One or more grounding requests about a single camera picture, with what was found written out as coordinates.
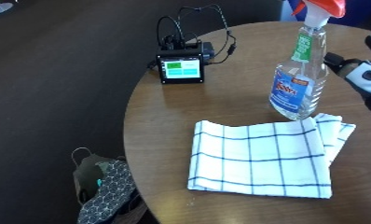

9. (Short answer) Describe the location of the long black cable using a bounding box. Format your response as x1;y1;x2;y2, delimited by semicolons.
177;3;238;65

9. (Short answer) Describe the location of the dark patterned fabric bag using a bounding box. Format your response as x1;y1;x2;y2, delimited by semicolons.
76;158;139;224

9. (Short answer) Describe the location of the dark green bag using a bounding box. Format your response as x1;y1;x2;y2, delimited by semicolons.
70;147;117;207

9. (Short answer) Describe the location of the black device with screen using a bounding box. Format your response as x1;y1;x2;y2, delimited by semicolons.
155;43;206;85

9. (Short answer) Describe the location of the black box behind device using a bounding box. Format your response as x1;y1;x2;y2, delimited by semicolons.
201;41;215;65

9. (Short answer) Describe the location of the white blue-checked cloth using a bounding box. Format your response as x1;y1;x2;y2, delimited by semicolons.
186;112;358;201

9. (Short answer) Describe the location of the clear spray bottle orange trigger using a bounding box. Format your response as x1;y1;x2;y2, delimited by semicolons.
268;0;347;122

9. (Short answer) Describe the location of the short black cable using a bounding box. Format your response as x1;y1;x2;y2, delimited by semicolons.
157;15;187;50

